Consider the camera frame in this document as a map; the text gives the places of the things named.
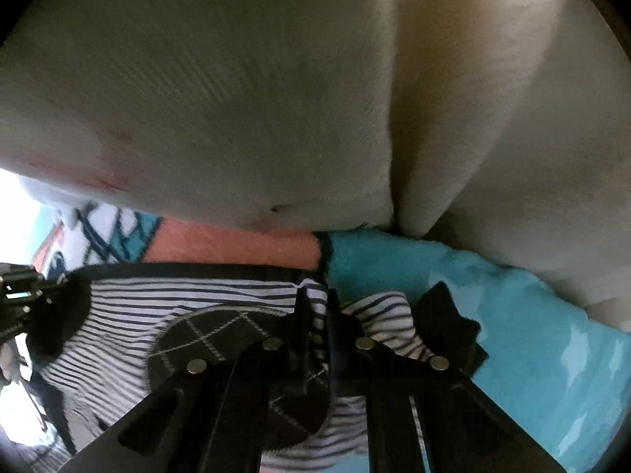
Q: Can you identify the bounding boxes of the striped pants with black trim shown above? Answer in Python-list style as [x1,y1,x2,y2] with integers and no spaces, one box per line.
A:
[27,262,488,473]

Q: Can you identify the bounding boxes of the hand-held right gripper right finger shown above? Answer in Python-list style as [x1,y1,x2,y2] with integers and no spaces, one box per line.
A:
[337,311,568,473]

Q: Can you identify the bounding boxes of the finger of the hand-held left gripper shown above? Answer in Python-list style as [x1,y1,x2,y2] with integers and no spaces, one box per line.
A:
[0,262,67,343]

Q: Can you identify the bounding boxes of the cream cushion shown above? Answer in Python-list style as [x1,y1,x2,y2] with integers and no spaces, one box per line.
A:
[0,0,410,237]
[389,0,631,328]

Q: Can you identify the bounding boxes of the printed fleece blanket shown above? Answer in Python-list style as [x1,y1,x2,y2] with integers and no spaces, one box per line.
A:
[30,201,631,473]

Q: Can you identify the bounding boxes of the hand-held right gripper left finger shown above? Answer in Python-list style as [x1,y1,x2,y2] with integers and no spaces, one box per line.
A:
[62,292,341,473]

